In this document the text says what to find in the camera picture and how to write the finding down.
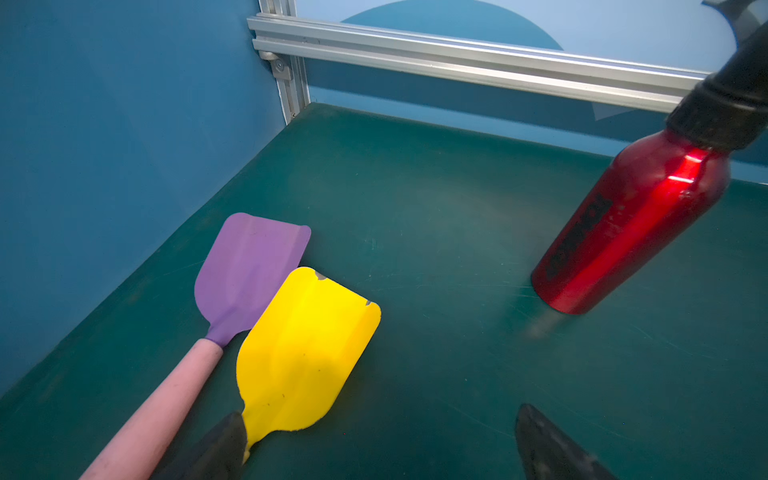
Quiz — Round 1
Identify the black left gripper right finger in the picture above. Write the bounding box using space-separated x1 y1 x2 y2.
515 403 617 480

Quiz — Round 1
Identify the red metal bottle black cap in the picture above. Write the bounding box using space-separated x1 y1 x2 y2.
531 25 767 315

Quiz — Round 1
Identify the yellow spatula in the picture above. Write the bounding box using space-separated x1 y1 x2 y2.
236 267 382 458

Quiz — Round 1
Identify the purple spatula pink handle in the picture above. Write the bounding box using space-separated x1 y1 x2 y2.
82 213 311 479

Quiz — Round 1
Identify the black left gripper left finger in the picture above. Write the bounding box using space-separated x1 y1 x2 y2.
151 412 247 480

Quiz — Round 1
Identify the horizontal aluminium back rail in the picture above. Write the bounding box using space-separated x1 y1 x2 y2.
247 13 706 113

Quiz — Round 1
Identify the left corner aluminium post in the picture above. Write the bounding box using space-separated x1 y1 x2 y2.
258 0 310 124

